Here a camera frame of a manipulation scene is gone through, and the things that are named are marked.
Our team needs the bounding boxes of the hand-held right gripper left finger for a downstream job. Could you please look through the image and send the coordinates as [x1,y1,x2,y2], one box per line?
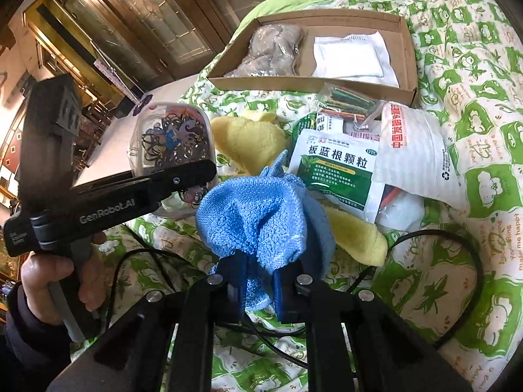
[45,255,251,392]

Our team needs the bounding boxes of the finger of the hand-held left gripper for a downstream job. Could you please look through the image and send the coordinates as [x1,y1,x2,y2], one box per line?
[138,160,218,214]

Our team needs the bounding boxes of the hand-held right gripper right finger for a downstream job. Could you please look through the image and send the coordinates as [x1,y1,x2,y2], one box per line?
[273,265,475,392]

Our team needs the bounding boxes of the clear pouch of hair ties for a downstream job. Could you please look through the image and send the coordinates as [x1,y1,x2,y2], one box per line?
[130,102,217,217]

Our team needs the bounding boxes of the blue terry cloth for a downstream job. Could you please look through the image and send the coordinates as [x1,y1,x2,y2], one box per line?
[195,151,336,313]

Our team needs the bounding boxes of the yellow fluffy cloth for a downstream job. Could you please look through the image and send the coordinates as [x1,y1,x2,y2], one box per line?
[210,114,388,266]

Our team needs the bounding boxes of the green white medicine packet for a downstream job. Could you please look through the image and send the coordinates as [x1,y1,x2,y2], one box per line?
[287,128,387,224]

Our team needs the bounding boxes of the bag of thin coloured sticks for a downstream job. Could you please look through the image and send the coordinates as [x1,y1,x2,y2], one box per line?
[316,83,382,125]

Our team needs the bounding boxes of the white plastic bag red print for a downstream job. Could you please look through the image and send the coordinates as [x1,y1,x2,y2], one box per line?
[374,101,466,209]

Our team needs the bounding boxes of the shallow cardboard box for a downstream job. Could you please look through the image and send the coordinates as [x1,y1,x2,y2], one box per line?
[206,9,418,109]

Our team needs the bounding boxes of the person's left forearm dark sleeve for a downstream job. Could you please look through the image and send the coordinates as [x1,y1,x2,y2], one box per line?
[0,282,80,392]

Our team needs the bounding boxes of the person's left hand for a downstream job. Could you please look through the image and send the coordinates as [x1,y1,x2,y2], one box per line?
[20,231,109,321]

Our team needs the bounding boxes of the small purple item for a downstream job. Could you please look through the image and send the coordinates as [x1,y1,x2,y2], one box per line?
[133,93,154,117]

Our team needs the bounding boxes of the wooden cabinet with glass doors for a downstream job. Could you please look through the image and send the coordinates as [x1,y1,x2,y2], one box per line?
[22,0,256,105]

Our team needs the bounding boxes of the green printed packet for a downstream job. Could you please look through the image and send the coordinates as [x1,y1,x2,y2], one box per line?
[292,111,346,143]

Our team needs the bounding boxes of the grey plush in clear bag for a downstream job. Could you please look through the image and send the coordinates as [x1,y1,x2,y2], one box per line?
[224,24,307,78]

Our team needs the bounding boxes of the lime green bedsheet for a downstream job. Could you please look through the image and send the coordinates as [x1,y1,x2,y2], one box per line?
[227,0,352,56]

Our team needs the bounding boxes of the white pad packet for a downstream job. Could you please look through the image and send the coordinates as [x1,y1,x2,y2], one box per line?
[312,30,400,88]

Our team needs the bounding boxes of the green patterned quilt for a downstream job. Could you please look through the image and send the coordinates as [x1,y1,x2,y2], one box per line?
[69,0,523,392]

